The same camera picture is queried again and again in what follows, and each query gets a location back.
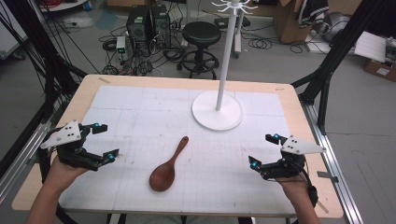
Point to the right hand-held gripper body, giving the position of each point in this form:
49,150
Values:
289,161

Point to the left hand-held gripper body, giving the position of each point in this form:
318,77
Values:
70,152

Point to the brown wooden spoon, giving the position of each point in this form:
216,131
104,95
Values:
162,178

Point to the white hook stand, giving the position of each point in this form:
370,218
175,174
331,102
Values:
218,116

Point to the person's left hand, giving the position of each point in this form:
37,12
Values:
62,175

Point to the person's right hand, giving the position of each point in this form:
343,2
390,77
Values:
294,188

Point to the white grid paper mat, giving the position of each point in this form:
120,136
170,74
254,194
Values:
186,180

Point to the white power adapter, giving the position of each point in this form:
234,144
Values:
120,45

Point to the black computer tower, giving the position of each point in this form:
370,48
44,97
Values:
137,28
161,25

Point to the large open cardboard box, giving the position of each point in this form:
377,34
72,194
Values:
288,25

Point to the small brown cardboard box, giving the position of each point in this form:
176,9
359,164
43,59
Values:
379,71

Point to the black round stool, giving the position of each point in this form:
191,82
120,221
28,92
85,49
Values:
201,32

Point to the white foam sheet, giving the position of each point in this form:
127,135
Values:
370,46

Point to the dark striped cloth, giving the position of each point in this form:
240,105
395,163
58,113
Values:
313,11

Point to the aluminium rail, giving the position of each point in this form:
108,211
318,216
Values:
334,168
21,161

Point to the black metal frame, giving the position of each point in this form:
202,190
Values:
339,46
49,71

